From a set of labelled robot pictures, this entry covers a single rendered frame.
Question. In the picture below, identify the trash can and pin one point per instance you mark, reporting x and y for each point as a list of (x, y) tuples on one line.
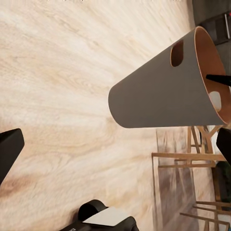
[(171, 90)]

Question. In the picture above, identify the breakfast table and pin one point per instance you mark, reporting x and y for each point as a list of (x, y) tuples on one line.
[(215, 157)]

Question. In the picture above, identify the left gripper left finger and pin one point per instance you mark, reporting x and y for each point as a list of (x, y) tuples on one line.
[(11, 144)]

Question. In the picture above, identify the oven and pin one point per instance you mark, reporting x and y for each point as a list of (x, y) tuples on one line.
[(219, 27)]

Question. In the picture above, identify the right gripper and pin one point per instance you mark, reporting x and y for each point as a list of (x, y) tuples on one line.
[(221, 79)]

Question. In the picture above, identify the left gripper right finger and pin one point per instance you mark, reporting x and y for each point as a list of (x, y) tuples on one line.
[(224, 143)]

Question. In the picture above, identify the fridge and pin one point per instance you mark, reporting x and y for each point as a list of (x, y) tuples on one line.
[(215, 98)]

